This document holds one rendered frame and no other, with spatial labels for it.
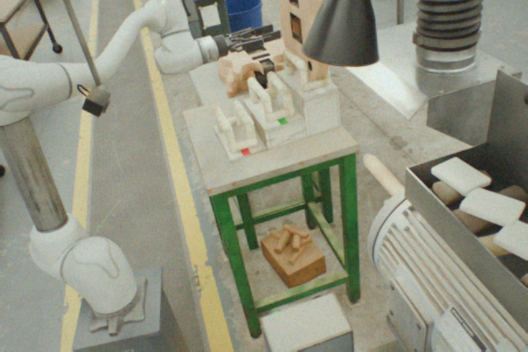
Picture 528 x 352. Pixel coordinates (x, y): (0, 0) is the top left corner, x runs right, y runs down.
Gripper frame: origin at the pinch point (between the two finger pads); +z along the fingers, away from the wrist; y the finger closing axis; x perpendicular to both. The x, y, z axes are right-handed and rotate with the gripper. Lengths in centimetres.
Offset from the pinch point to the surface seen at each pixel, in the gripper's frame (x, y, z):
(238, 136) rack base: -37.4, 0.5, -18.9
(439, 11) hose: 32, 93, 0
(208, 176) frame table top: -38, 18, -36
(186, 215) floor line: -132, -77, -49
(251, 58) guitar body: -29, -48, 4
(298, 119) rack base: -29.8, 14.1, 1.8
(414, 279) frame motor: -2, 112, -17
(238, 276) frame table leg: -86, 25, -36
